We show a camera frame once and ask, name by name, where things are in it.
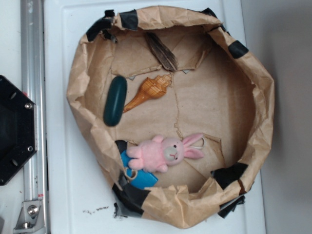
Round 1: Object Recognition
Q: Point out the metal corner bracket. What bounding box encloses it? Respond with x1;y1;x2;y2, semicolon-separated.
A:
13;200;46;234

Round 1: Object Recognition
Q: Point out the orange conch shell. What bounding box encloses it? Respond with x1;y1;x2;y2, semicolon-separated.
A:
123;74;173;113

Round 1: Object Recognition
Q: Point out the dark brown bark piece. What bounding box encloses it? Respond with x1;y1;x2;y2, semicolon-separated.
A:
146;32;178;72

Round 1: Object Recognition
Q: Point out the aluminium extrusion rail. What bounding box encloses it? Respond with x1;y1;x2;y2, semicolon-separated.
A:
20;0;50;234

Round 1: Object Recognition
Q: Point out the pink plush bunny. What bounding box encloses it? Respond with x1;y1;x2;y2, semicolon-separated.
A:
126;133;204;173

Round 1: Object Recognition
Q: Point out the brown paper bin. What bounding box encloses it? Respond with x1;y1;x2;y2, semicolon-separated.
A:
66;6;274;229

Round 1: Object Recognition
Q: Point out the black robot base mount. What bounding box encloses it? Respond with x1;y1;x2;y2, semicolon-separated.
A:
0;76;37;186

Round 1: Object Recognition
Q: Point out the dark green oval stone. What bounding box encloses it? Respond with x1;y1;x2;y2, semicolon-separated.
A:
103;76;127;127

